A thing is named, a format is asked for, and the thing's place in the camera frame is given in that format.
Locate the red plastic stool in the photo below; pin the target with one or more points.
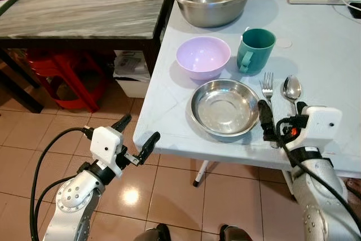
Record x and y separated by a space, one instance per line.
67 77

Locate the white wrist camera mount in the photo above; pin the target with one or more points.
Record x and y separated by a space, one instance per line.
322 125
106 146

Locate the person's bare foot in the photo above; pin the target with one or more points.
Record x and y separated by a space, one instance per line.
354 187

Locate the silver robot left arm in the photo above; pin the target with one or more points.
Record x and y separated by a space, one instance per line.
73 207

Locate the black tablet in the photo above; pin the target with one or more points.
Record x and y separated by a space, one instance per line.
354 11

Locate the steel fork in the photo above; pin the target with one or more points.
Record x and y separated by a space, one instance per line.
267 83

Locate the round steel plate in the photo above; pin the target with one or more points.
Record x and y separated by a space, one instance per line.
224 108

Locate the white storage box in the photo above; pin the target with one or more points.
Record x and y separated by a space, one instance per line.
132 77

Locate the marble top dark table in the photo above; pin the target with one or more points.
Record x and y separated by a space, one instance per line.
84 9

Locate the teal plastic mug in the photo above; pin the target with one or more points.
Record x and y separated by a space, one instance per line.
258 49

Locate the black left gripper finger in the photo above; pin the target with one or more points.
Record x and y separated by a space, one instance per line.
149 145
121 123

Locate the white round coaster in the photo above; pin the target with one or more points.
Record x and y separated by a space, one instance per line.
284 43

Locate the steel spoon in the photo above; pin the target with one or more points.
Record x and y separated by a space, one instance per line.
291 88

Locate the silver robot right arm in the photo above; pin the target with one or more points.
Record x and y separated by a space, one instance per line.
321 201

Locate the lilac plastic bowl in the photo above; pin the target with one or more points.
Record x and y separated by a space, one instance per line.
202 57

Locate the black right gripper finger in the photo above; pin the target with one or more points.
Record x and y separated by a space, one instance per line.
302 108
266 119

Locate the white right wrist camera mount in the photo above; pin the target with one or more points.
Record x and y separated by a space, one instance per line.
322 125

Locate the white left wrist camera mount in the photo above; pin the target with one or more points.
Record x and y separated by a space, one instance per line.
106 146

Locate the white table leg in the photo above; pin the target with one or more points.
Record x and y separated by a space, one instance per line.
200 174

